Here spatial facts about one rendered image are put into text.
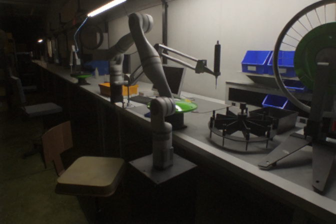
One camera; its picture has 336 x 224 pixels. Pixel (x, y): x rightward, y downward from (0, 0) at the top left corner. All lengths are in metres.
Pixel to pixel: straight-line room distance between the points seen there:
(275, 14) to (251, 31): 0.24
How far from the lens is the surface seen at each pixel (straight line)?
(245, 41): 2.06
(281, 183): 0.93
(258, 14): 2.01
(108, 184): 1.41
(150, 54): 1.00
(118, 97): 1.35
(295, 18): 1.22
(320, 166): 1.01
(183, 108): 1.23
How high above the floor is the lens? 1.38
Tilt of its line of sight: 12 degrees down
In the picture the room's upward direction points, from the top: straight up
